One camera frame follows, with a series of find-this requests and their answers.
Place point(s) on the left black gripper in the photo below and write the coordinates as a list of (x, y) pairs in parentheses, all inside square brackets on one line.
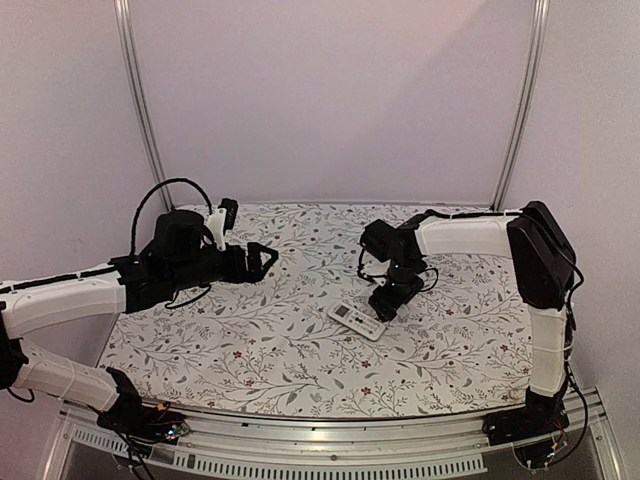
[(253, 272)]

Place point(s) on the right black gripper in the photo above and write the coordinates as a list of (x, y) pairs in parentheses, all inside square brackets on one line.
[(386, 302)]

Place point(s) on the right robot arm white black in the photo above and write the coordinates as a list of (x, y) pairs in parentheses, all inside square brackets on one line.
[(547, 275)]

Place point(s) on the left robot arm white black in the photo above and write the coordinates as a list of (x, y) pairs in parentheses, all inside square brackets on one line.
[(188, 250)]

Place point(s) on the floral patterned table mat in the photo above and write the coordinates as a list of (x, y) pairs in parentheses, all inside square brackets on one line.
[(271, 348)]

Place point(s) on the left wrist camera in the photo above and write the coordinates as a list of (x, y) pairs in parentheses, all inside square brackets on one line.
[(220, 221)]

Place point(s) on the aluminium front rail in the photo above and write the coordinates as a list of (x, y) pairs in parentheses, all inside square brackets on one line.
[(243, 446)]

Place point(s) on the left aluminium frame post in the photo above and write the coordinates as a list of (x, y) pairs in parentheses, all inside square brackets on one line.
[(124, 23)]

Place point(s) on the aluminium frame post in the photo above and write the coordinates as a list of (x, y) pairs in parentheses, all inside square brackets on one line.
[(124, 23), (525, 99)]

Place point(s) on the right aluminium frame post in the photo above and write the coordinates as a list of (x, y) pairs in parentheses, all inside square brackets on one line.
[(525, 99)]

